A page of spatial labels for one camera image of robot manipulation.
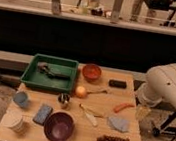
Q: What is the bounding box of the dark dish brush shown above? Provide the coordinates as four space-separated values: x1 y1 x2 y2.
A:
37 61 70 80

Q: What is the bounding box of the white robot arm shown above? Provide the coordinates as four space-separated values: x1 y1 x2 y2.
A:
135 63 176 110

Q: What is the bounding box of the red bowl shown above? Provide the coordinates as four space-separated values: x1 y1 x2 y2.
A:
82 63 102 82

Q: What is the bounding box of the purple bowl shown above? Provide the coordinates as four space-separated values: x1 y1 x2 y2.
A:
43 112 75 141

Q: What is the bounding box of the orange round fruit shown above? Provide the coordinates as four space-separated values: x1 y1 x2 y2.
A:
75 86 87 98

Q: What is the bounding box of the metal spoon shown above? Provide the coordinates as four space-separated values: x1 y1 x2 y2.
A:
87 90 108 95

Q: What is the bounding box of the black rectangular block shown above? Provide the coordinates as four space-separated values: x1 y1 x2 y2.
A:
108 79 127 89

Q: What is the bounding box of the small metal cup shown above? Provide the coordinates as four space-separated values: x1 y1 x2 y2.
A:
57 93 70 109

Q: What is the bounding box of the wooden spatula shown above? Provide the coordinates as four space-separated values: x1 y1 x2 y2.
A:
81 106 105 118

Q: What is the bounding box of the orange carrot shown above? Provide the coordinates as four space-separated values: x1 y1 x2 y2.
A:
113 103 134 113

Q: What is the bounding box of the green plastic tray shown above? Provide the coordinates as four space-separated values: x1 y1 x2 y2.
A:
21 53 79 94

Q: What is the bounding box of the blue sponge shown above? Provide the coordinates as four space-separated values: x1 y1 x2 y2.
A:
33 104 53 125

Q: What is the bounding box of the grey blue cloth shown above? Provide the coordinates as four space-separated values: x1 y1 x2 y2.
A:
107 116 130 133

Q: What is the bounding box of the blue cup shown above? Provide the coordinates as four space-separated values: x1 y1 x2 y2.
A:
13 91 29 109

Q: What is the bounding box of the black wheeled stand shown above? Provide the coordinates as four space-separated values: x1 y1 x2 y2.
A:
150 111 176 141

